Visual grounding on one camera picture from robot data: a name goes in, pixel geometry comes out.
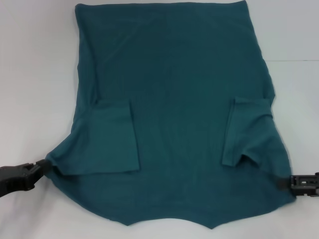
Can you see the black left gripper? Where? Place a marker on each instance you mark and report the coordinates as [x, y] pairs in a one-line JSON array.
[[15, 180]]

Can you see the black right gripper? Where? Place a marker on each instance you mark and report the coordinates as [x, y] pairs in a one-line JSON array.
[[306, 185]]

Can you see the teal blue shirt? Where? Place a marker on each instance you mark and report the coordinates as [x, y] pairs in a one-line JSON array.
[[174, 62]]

